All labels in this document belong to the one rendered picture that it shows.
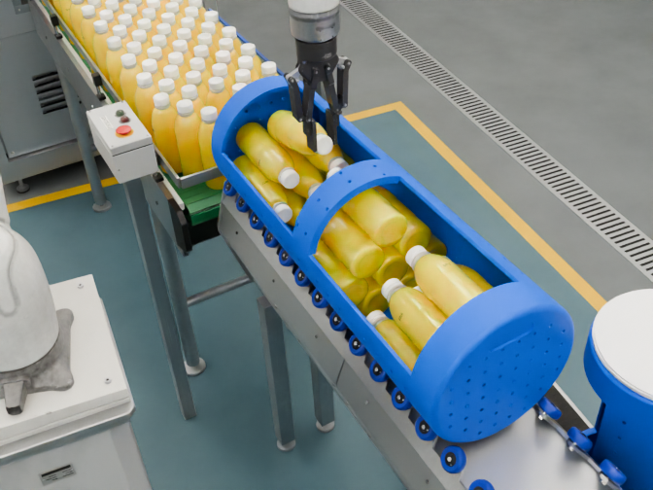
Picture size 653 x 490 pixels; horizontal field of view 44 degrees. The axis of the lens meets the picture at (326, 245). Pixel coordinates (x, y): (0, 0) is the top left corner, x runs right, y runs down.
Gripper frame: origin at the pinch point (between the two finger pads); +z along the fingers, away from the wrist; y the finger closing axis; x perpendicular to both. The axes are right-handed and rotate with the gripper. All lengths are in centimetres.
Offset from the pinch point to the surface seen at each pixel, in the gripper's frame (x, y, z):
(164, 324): 49, -30, 80
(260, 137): 18.8, -5.4, 9.6
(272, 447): 25, -11, 124
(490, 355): -59, -4, 8
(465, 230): -37.3, 7.4, 3.1
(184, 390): 49, -29, 110
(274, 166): 9.2, -6.9, 11.2
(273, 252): 6.4, -10.6, 31.2
